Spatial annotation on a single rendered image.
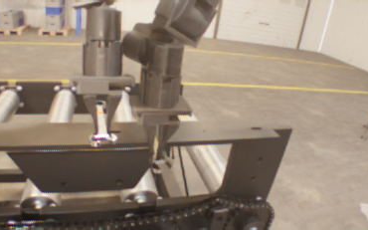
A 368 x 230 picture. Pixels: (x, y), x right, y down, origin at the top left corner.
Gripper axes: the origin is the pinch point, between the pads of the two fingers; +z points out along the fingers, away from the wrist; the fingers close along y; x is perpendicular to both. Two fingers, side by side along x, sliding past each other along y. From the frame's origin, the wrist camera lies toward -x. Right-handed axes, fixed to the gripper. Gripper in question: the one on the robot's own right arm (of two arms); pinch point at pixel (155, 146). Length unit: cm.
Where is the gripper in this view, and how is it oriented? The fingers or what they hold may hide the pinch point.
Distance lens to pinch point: 50.8
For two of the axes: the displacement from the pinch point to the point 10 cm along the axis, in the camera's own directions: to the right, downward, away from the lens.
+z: -1.3, 9.0, 4.2
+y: -9.5, 0.1, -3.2
